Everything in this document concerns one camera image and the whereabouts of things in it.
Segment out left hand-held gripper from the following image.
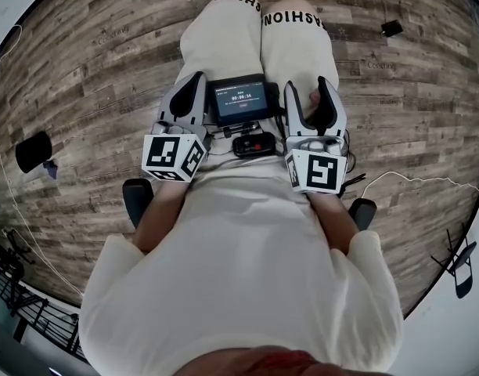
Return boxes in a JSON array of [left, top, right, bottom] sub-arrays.
[[141, 71, 214, 183]]

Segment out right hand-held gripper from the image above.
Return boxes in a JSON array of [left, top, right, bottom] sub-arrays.
[[283, 75, 349, 194]]

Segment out person's left forearm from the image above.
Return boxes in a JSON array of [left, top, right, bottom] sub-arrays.
[[131, 178, 189, 254]]

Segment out person's right forearm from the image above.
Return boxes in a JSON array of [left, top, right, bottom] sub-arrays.
[[305, 192, 360, 256]]

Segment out small black monitor screen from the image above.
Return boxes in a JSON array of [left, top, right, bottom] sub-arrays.
[[207, 73, 279, 135]]

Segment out person's right leg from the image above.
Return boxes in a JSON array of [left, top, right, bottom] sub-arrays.
[[268, 0, 313, 15]]

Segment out small black box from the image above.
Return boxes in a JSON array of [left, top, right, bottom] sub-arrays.
[[380, 19, 404, 38]]

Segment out blue cloth scrap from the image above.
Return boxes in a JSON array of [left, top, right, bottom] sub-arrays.
[[42, 158, 59, 180]]

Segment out black round bin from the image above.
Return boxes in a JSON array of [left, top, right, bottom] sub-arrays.
[[15, 131, 52, 174]]

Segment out beige t-shirt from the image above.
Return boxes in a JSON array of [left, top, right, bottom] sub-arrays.
[[77, 154, 405, 376]]

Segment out black folding chair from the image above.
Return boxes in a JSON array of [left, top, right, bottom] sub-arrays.
[[430, 223, 478, 299]]

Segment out person's face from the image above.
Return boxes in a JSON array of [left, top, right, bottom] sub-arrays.
[[184, 346, 342, 376]]

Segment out black metal rack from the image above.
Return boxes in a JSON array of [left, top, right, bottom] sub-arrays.
[[0, 229, 88, 362]]

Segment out black recorder with red button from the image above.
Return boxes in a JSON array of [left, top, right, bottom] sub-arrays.
[[232, 133, 276, 159]]

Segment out long black cable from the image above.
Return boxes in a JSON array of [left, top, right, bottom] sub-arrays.
[[338, 172, 368, 196]]

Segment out short white cable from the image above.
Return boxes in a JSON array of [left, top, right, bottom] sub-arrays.
[[360, 170, 479, 199]]

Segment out long white cable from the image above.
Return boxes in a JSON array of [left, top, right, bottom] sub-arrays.
[[0, 24, 83, 298]]

